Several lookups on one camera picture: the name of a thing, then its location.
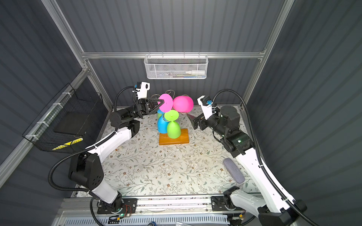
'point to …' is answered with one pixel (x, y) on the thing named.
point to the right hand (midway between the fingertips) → (198, 109)
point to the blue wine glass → (162, 123)
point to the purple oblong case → (234, 171)
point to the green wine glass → (173, 128)
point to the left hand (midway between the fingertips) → (163, 105)
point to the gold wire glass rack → (163, 138)
